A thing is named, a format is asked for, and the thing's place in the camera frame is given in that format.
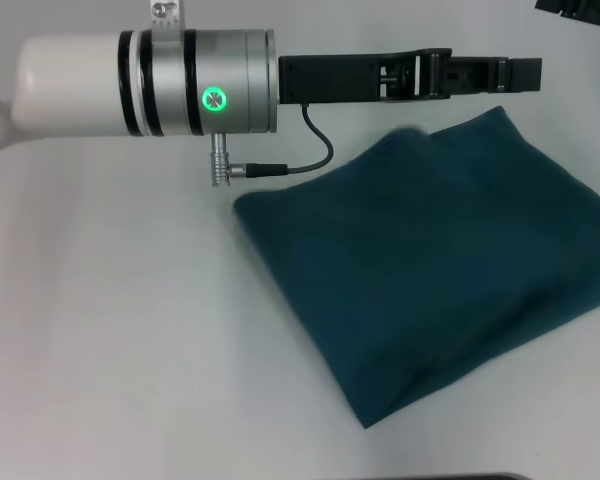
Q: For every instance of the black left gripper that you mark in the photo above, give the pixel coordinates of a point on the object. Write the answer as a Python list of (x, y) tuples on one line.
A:
[(340, 80)]

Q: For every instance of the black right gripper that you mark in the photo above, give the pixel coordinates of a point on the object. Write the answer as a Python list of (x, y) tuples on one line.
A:
[(587, 12)]

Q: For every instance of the teal blue t-shirt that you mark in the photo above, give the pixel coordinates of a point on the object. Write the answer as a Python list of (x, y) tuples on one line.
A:
[(430, 275)]

